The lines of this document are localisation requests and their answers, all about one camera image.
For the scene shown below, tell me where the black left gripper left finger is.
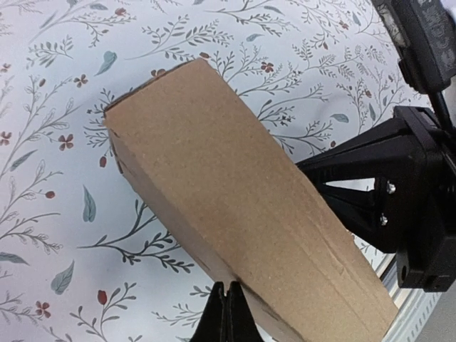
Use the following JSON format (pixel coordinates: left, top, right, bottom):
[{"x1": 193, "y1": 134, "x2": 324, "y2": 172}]
[{"x1": 190, "y1": 281, "x2": 227, "y2": 342}]

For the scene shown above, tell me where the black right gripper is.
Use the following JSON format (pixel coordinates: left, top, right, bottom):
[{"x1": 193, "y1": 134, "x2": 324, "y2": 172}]
[{"x1": 296, "y1": 106, "x2": 455, "y2": 292}]

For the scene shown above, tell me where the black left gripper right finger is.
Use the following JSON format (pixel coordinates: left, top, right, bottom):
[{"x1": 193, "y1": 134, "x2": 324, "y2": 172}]
[{"x1": 227, "y1": 281, "x2": 262, "y2": 342}]

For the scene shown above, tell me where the brown cardboard paper box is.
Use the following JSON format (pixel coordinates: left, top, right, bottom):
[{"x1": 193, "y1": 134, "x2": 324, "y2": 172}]
[{"x1": 104, "y1": 59, "x2": 398, "y2": 341}]

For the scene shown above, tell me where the floral patterned table mat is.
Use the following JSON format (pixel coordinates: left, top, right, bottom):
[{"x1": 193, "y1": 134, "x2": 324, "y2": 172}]
[{"x1": 1, "y1": 1, "x2": 430, "y2": 341}]

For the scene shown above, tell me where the aluminium front rail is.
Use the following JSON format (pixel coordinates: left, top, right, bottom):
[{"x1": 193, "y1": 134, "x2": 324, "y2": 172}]
[{"x1": 376, "y1": 254, "x2": 443, "y2": 342}]

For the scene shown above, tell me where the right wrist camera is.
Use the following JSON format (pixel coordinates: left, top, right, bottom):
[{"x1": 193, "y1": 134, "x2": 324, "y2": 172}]
[{"x1": 372, "y1": 1, "x2": 455, "y2": 95}]

